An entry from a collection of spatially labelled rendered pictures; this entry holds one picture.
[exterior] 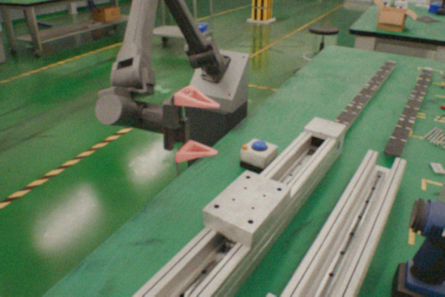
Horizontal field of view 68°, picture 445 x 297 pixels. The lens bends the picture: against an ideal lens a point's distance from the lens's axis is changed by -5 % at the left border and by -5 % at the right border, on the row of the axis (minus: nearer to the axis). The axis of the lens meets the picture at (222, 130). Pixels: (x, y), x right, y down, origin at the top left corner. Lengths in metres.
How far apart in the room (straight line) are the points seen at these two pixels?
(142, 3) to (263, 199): 0.53
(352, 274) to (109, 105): 0.51
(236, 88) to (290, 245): 0.72
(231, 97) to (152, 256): 0.74
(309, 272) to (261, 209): 0.14
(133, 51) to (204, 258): 0.44
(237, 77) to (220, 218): 0.79
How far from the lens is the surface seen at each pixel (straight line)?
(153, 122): 0.68
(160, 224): 0.83
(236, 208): 0.67
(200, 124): 1.41
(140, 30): 0.81
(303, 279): 0.62
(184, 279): 0.66
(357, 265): 0.66
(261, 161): 0.95
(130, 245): 0.79
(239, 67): 1.36
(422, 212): 0.61
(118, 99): 0.64
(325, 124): 1.08
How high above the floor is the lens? 1.34
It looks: 28 degrees down
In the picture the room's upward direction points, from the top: straight up
